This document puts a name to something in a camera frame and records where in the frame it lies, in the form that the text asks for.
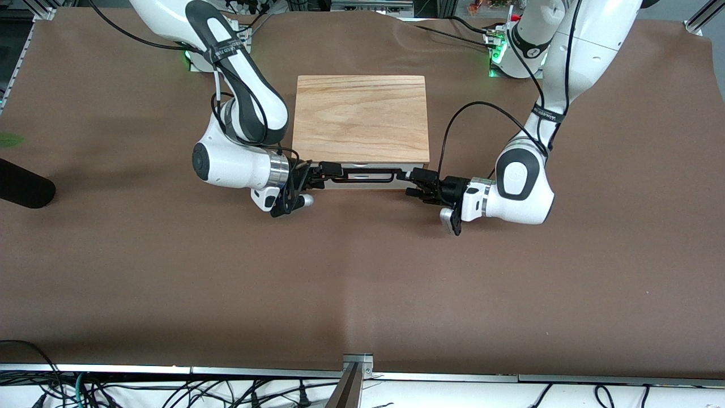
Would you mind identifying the white-fronted wooden drawer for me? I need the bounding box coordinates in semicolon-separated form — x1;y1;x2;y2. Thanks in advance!
297;163;425;178
320;177;417;191

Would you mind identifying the brown table mat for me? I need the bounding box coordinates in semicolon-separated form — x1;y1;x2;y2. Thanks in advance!
0;7;725;379

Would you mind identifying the black drawer handle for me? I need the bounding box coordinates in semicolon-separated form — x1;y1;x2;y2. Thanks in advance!
331;167;410;184

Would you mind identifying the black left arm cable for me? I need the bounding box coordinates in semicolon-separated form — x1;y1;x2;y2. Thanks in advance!
436;0;585;182

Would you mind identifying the metal table edge bracket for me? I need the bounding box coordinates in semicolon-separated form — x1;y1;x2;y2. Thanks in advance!
325;354;375;408

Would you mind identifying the aluminium table edge rail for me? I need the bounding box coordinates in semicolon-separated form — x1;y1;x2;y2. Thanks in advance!
0;363;725;388

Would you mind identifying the black table cable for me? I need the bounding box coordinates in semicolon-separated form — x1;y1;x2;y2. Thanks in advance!
450;16;502;36
415;24;492;49

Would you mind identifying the wooden drawer cabinet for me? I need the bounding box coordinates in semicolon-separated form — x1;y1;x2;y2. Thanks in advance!
291;75;430;191

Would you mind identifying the teal floor cable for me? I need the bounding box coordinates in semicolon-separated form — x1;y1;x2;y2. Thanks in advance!
69;372;87;407

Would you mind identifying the aluminium frame profile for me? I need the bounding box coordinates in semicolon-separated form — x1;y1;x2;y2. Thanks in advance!
331;0;415;15
0;0;58;114
684;0;725;36

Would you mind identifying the black cylindrical object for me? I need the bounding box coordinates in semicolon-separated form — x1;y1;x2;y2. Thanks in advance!
0;158;57;210

